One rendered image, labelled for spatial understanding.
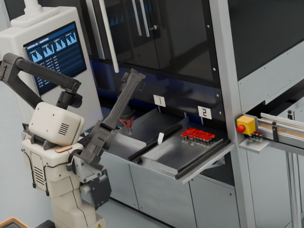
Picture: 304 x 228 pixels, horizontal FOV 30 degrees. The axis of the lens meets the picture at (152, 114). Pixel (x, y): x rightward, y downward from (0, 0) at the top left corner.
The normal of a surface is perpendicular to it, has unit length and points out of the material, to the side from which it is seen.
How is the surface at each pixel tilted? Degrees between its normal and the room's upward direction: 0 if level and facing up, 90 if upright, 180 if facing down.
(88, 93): 90
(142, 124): 0
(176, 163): 0
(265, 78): 90
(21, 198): 0
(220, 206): 90
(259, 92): 90
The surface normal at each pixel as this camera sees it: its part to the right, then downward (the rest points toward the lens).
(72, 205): 0.66, 0.22
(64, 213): -0.75, 0.29
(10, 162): -0.18, -0.89
